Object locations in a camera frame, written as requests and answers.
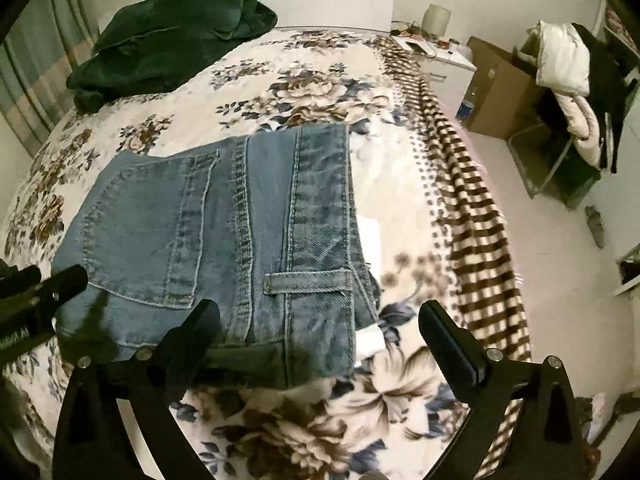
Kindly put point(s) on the white nightstand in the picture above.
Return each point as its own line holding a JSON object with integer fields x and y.
{"x": 450, "y": 80}

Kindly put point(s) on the metal frame chair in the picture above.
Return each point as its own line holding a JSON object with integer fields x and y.
{"x": 530, "y": 160}

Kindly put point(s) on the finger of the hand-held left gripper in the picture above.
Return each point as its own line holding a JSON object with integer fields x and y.
{"x": 67, "y": 285}
{"x": 17, "y": 282}

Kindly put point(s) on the cardboard box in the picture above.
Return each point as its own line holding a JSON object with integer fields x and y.
{"x": 500, "y": 90}

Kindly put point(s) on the folded white pants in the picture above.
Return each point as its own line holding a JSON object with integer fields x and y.
{"x": 372, "y": 345}

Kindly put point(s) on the plastic water bottle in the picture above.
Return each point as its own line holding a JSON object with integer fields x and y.
{"x": 466, "y": 107}

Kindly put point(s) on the black jacket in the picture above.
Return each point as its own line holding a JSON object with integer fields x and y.
{"x": 607, "y": 90}

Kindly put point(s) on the green box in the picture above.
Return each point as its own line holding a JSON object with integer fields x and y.
{"x": 577, "y": 185}

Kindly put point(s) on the white jacket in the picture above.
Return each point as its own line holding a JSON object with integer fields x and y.
{"x": 562, "y": 60}

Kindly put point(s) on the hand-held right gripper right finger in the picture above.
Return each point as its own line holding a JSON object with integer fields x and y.
{"x": 450, "y": 345}

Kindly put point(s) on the striped curtain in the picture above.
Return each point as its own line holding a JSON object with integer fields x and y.
{"x": 35, "y": 60}

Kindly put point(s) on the blue denim pants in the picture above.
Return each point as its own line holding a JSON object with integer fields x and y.
{"x": 200, "y": 210}

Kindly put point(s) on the pair of grey shoes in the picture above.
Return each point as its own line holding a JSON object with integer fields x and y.
{"x": 595, "y": 227}

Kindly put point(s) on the dark green blanket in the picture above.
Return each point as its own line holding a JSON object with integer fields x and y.
{"x": 170, "y": 45}

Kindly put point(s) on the white cylindrical lamp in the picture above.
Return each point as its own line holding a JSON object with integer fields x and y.
{"x": 436, "y": 19}

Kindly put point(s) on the bed with floral sheet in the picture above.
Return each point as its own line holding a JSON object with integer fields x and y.
{"x": 350, "y": 110}

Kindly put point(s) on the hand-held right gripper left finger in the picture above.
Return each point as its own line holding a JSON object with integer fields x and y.
{"x": 195, "y": 340}

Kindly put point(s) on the pale pink padded coat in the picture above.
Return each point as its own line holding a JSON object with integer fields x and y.
{"x": 582, "y": 125}

